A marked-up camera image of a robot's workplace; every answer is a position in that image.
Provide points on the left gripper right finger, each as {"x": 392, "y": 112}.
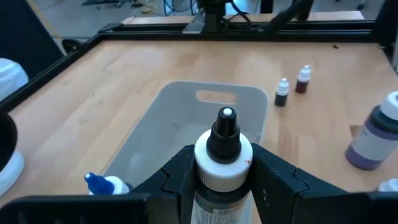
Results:
{"x": 311, "y": 208}

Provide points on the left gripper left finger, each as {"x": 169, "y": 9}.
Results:
{"x": 93, "y": 208}

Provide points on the black perforated computer case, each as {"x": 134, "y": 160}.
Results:
{"x": 25, "y": 31}

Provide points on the pale grey plastic bin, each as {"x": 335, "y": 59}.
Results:
{"x": 174, "y": 124}

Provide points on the large bottle with purple tip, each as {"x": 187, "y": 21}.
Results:
{"x": 373, "y": 143}

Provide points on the large bottle with blue tip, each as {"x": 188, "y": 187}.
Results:
{"x": 99, "y": 185}

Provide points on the black aluminium rig frame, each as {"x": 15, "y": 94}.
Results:
{"x": 311, "y": 31}

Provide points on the large bottle with black tip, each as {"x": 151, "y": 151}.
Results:
{"x": 224, "y": 168}

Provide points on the small dark red dropper bottle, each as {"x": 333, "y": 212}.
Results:
{"x": 303, "y": 81}

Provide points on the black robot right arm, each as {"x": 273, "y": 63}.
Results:
{"x": 214, "y": 12}

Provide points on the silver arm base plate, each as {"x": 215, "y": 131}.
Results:
{"x": 193, "y": 26}

